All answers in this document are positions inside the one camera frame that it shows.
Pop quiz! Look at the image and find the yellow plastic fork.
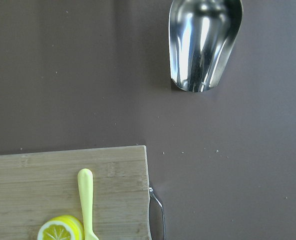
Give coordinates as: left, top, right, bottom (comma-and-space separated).
77, 168, 99, 240

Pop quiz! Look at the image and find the bamboo cutting board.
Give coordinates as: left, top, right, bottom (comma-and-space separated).
0, 145, 165, 240

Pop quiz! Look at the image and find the metal scoop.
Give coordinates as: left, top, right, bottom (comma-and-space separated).
168, 0, 243, 93

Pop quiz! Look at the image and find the lemon slice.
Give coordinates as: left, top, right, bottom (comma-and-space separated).
37, 215, 85, 240

